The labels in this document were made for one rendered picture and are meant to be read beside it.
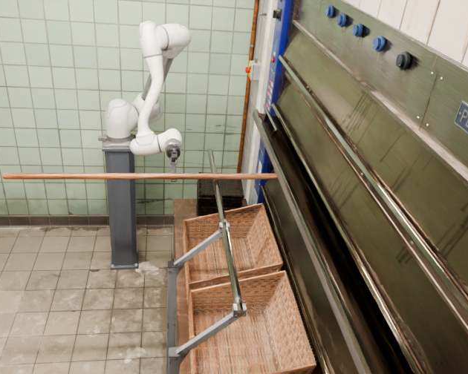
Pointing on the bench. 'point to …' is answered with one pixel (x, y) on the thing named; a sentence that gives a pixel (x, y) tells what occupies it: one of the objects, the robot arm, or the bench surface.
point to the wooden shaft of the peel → (137, 176)
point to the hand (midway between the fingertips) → (174, 168)
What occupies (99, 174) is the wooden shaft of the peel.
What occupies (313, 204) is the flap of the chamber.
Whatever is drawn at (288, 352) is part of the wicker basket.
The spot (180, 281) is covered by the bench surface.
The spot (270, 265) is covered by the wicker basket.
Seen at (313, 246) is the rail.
